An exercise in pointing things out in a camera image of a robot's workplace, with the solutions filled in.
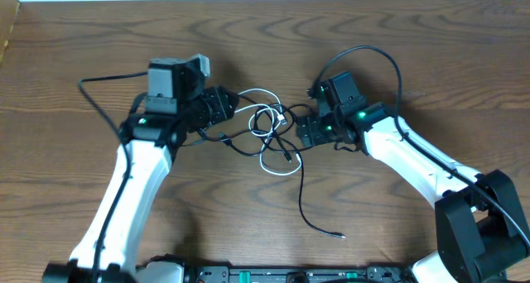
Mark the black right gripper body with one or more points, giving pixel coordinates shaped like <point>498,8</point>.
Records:
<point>321,130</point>

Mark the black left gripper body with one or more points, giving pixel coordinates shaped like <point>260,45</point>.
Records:
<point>224,103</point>

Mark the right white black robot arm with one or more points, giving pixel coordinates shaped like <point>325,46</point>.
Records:
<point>481,229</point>

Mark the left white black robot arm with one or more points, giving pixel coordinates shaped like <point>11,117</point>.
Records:
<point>177,102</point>

